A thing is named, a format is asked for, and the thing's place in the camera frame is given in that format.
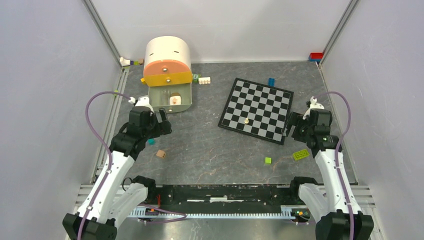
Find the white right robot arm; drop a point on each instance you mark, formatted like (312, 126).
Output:
(337, 214)

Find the white lego brick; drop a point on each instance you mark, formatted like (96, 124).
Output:
(204, 80)

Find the black mounting rail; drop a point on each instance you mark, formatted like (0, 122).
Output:
(223, 198)

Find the small wooden cube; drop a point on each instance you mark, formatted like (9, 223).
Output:
(161, 154)

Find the green lego brick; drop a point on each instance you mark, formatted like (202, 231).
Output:
(301, 154)

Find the blue lego brick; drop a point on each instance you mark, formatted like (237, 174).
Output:
(271, 82)

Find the red blue bricks corner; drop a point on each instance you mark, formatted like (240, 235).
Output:
(315, 57)

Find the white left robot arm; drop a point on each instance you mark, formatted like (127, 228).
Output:
(101, 214)

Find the green toy block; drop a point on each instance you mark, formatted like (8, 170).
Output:
(195, 77)

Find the grey green bottom drawer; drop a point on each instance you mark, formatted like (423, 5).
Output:
(160, 97)

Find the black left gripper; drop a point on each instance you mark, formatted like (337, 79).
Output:
(162, 127)

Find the small teal cube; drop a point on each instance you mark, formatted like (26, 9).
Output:
(151, 141)

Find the black grey chessboard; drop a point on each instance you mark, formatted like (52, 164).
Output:
(266, 107)

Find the yellow drawer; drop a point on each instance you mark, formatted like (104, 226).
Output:
(167, 79)

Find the small green cube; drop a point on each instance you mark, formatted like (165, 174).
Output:
(268, 160)

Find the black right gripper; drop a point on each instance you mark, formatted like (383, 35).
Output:
(297, 119)

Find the white round drawer organizer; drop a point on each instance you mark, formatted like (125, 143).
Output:
(167, 48)

